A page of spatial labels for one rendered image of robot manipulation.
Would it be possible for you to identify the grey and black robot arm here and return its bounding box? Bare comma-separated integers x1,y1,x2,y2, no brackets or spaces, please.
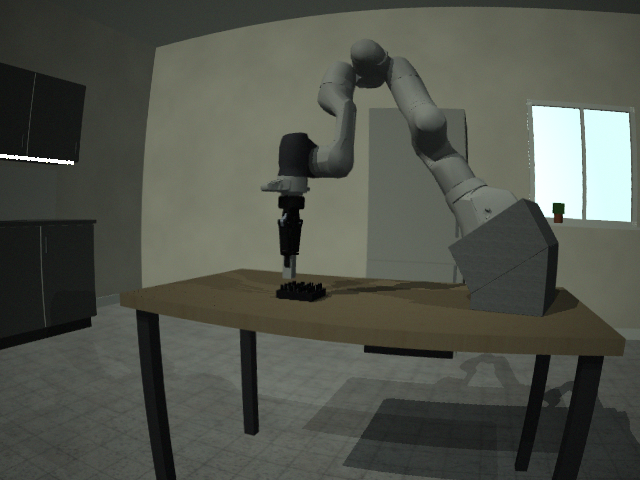
261,39,518,237

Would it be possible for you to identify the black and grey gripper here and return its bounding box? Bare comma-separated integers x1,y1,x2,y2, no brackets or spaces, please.
278,195,305,279

